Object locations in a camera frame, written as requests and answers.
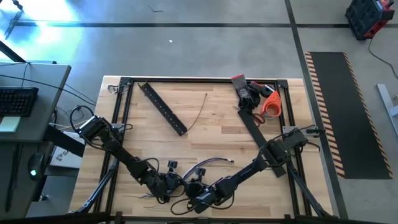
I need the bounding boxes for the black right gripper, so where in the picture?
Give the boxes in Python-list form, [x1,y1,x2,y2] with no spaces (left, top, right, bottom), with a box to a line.
[185,182,218,212]

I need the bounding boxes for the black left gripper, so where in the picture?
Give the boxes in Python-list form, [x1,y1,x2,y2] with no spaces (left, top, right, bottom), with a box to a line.
[157,172,187,200]

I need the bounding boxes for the black wire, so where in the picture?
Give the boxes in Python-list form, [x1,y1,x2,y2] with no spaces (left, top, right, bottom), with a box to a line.
[182,157,235,180]

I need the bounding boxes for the grey glove red cuff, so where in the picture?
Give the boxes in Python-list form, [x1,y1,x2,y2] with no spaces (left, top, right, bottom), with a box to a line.
[231,73,261,110]
[248,80,265,108]

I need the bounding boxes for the white cardboard box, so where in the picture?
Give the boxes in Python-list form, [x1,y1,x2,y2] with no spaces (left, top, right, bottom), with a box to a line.
[49,146,84,170]

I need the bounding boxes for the black tape roll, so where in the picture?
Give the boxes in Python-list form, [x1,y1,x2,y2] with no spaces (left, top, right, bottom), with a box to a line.
[260,84,275,98]

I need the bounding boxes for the orange tape dispenser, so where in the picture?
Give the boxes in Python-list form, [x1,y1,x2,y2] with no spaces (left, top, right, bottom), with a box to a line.
[260,90,282,118]

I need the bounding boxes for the black computer mouse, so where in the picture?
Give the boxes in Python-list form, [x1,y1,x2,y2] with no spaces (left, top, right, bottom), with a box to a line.
[27,152,45,182]

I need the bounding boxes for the grey desk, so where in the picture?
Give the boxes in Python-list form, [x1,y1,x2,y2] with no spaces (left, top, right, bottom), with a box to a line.
[0,61,72,144]

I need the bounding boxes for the black striped floor mat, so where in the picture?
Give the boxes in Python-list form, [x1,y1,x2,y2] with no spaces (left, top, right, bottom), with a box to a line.
[304,51,394,180]

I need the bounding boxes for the green sticky note pad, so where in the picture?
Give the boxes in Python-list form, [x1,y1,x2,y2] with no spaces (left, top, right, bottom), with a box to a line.
[0,116,21,133]

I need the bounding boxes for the black keyboard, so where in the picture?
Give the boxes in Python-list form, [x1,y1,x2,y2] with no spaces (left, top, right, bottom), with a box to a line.
[0,86,40,118]

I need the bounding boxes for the grey metal bar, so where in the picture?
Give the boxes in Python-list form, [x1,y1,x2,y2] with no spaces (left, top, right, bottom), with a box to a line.
[376,83,398,138]

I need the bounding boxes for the black red toolbox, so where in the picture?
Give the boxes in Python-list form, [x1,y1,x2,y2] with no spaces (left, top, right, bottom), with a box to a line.
[345,0,396,40]

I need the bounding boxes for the black slotted cable duct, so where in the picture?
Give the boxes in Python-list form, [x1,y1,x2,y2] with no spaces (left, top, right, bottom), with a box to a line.
[137,82,188,137]

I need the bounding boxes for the black flat duct cover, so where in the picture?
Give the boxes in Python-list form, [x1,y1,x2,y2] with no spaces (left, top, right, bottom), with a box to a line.
[238,108,287,179]

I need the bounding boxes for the red-handled scissors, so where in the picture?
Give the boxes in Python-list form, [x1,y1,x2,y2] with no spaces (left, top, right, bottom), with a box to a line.
[233,105,267,128]

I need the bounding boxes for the small cable coil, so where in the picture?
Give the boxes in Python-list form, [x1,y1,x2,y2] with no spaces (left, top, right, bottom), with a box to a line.
[107,83,130,95]

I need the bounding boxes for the black desk cable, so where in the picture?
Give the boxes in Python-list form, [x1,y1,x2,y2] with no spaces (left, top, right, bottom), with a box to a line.
[0,73,97,106]

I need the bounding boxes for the black floor power cable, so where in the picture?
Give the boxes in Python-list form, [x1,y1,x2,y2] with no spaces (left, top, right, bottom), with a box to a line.
[368,36,398,80]

